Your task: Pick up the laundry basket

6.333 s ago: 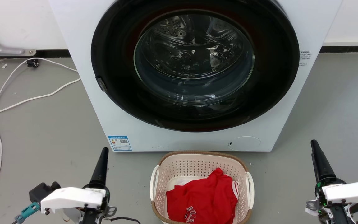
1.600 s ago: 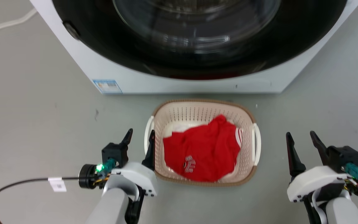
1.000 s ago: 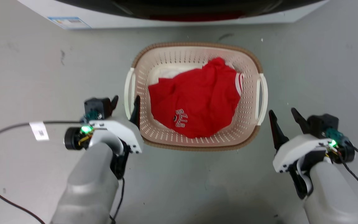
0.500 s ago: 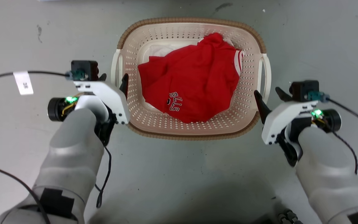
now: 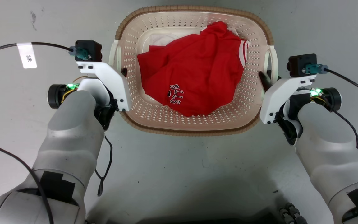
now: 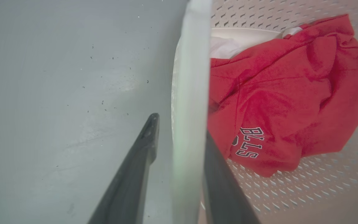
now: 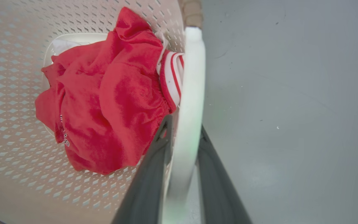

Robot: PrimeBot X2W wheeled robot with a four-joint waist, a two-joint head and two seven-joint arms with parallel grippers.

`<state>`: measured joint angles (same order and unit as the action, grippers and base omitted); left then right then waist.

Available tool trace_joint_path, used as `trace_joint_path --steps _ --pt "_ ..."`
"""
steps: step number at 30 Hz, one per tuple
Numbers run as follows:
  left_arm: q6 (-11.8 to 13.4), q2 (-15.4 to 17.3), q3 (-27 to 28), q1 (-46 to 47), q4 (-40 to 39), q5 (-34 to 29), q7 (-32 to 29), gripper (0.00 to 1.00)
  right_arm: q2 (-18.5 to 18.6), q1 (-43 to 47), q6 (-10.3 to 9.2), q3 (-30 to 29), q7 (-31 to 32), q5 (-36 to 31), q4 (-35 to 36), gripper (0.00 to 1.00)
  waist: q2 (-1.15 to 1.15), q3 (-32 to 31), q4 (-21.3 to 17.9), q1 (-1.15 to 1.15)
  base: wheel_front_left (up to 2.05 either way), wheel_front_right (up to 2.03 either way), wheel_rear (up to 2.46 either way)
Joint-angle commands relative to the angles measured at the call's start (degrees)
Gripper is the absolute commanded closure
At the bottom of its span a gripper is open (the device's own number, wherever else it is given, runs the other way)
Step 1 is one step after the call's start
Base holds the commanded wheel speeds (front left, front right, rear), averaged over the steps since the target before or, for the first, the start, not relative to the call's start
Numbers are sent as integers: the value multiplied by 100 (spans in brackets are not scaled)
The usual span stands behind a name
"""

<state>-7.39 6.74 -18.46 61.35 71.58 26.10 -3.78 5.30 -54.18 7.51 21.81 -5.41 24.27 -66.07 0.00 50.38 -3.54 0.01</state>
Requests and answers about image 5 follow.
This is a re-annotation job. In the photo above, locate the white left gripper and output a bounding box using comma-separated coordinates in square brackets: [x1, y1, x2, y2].
[76, 61, 132, 131]

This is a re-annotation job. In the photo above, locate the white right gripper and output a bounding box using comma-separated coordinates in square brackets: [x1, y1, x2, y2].
[259, 71, 316, 146]

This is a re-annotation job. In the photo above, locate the beige plastic laundry basket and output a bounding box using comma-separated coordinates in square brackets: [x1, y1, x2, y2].
[109, 5, 279, 137]

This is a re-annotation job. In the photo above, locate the white garment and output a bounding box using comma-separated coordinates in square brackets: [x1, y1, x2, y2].
[149, 27, 239, 54]

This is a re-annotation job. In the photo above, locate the red basketball jersey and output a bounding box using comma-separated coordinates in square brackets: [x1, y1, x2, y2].
[137, 21, 249, 117]

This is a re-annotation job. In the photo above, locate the black right camera cable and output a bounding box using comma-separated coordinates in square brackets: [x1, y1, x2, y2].
[324, 68, 358, 102]

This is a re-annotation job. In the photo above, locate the black camera cable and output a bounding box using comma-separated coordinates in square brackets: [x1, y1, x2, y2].
[0, 42, 74, 61]
[324, 68, 358, 102]

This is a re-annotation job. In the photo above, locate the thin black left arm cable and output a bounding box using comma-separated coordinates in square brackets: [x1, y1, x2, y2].
[94, 134, 113, 197]

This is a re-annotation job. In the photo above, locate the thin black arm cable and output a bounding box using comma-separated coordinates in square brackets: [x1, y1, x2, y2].
[330, 107, 358, 149]
[94, 134, 113, 197]

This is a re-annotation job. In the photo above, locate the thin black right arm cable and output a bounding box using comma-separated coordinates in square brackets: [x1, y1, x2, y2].
[330, 107, 358, 149]

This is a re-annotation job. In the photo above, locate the white paper cable tag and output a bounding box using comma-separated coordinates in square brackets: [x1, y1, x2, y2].
[16, 42, 38, 69]

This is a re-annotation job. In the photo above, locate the black left camera cable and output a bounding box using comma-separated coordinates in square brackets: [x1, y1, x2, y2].
[0, 42, 74, 61]

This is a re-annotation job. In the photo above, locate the black cable on floor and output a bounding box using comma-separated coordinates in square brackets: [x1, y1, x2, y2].
[0, 134, 54, 224]

